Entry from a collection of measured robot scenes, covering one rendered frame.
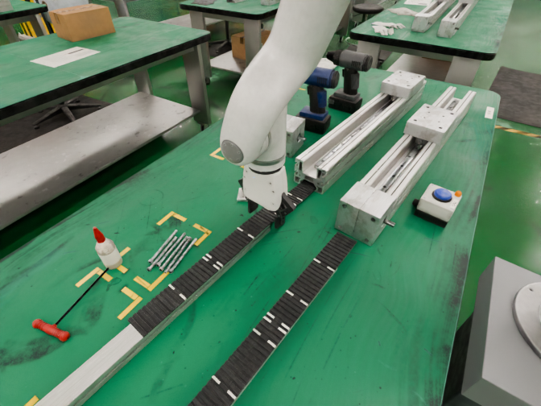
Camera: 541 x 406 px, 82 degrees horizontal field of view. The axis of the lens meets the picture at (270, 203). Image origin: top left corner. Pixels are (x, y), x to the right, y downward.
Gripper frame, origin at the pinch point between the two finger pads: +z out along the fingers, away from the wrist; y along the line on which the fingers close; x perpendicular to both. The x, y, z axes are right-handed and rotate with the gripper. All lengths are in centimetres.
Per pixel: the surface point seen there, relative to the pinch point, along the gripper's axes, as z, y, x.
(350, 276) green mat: 4.0, 24.3, -0.4
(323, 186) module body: 0.9, 4.8, 19.1
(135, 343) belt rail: 1.0, 2.0, -38.5
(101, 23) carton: -2, -198, 69
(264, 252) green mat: 4.0, 5.3, -7.1
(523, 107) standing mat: 80, 49, 332
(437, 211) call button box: -0.3, 32.8, 27.2
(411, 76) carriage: -9, 2, 88
